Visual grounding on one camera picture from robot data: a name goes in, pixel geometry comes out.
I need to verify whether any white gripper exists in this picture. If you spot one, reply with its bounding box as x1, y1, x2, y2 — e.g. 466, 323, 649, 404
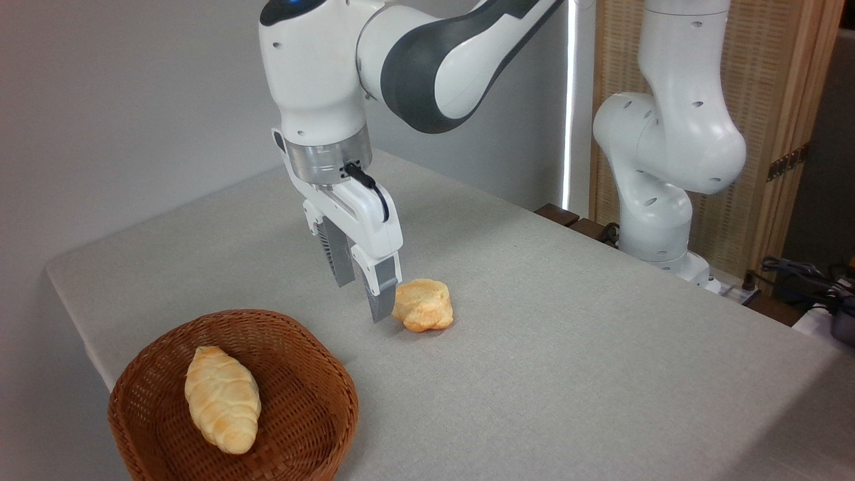
271, 128, 404, 323

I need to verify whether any small round bread roll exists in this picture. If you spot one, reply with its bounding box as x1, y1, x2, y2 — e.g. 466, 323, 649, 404
392, 279, 454, 333

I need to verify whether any long braided bread roll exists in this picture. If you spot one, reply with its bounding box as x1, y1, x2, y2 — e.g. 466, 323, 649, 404
184, 345, 262, 456

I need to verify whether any brown wicker basket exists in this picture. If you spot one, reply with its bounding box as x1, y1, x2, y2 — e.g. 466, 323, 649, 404
108, 309, 360, 481

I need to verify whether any grey tablecloth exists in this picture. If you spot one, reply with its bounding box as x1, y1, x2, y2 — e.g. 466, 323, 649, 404
45, 142, 855, 481

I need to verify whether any bright vertical light strip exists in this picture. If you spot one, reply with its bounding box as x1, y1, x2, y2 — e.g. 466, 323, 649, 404
563, 0, 577, 211

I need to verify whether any white power strip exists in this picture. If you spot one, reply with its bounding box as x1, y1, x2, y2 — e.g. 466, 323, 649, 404
701, 267, 762, 306

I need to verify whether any brass screen hinge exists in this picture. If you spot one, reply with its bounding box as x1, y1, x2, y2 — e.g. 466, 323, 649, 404
766, 146, 809, 182

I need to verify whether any wooden rattan folding screen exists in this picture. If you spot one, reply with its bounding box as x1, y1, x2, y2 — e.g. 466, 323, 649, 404
589, 0, 846, 295

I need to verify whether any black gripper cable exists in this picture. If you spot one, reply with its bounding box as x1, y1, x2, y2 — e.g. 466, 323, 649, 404
343, 162, 390, 222

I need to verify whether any bundle of black cables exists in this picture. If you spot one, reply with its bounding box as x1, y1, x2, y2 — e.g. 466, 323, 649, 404
745, 256, 855, 315

